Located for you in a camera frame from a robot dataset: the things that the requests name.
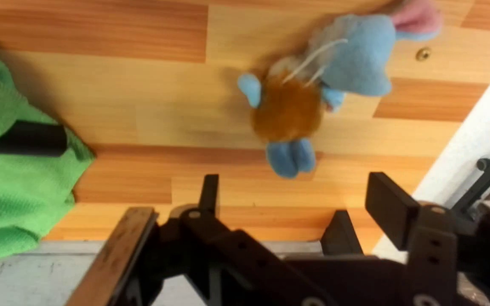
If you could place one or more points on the black metal bracket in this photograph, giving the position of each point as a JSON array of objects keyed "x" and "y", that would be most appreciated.
[{"x": 477, "y": 181}]

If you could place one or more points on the green cloth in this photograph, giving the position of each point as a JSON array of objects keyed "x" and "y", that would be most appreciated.
[{"x": 7, "y": 198}]

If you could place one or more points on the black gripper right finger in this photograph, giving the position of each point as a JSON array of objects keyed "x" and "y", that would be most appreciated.
[{"x": 395, "y": 210}]

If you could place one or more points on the wooden countertop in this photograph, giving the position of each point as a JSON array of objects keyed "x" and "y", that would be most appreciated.
[{"x": 144, "y": 86}]

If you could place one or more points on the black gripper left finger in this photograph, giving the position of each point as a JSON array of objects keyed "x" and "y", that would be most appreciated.
[{"x": 115, "y": 261}]

